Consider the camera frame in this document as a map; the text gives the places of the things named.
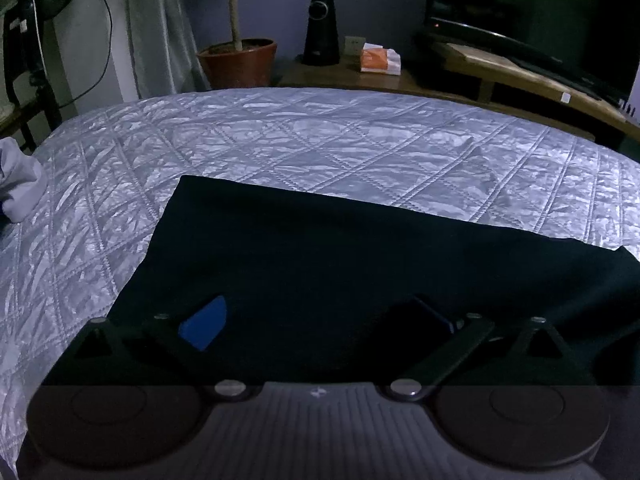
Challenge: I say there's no black standing fan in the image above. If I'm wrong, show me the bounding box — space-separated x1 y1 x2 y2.
0 0 114 156

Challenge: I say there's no wooden tv shelf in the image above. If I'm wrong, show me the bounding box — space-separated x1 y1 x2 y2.
439 44 639 139

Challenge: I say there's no black jacket with orange lining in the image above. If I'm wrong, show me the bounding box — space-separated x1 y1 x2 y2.
110 176 639 387

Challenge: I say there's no white wall socket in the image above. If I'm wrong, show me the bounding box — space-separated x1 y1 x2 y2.
343 36 366 56

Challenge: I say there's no silver quilted bedspread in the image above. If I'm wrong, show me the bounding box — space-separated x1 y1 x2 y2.
1 88 639 474

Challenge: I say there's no orange white tissue pack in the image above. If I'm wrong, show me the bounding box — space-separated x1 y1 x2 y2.
360 42 401 76

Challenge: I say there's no black speaker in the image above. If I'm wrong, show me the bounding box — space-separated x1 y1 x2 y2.
296 0 341 66

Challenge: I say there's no grey cloth on bed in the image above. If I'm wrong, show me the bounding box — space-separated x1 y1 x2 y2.
0 138 48 223

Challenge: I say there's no grey curtain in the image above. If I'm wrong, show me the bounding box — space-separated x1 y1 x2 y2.
126 0 207 99

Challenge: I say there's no black television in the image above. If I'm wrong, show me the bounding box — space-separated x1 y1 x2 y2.
426 0 639 104

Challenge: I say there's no terracotta plant pot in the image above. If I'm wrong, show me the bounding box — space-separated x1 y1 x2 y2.
196 38 278 90

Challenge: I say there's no dark wooden cabinet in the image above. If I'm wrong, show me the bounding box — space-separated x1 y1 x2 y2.
278 56 639 152

